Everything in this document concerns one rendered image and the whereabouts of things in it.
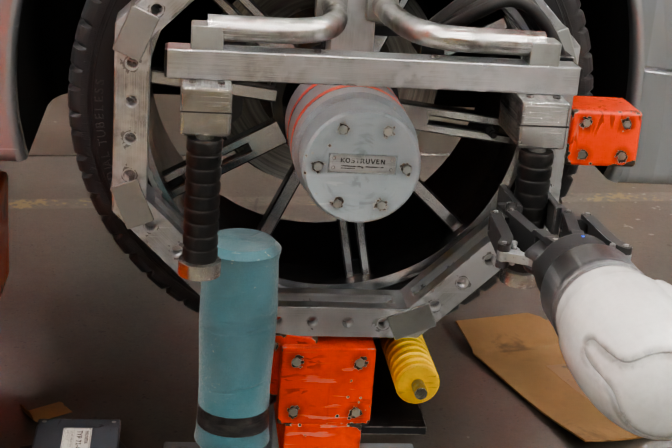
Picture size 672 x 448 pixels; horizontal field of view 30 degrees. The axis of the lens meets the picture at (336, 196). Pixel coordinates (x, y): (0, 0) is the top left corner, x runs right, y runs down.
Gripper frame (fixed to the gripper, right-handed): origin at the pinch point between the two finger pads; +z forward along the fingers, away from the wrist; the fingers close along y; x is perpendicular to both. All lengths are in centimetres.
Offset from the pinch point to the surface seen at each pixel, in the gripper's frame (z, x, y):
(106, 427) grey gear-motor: 24, -40, -44
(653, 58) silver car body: 35.3, 8.9, 25.1
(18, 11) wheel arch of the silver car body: 36, 11, -56
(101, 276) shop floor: 173, -83, -54
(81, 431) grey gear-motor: 22, -40, -47
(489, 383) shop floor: 119, -83, 33
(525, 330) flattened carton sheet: 142, -81, 47
